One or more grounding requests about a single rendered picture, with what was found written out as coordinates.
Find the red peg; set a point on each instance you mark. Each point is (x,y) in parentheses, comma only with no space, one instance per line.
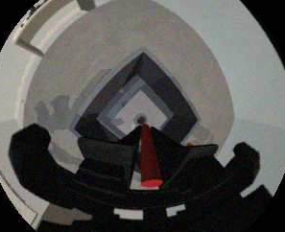
(150,172)

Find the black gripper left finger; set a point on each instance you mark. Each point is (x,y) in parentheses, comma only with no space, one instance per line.
(121,153)

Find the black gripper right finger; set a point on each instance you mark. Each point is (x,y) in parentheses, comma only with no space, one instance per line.
(171,156)

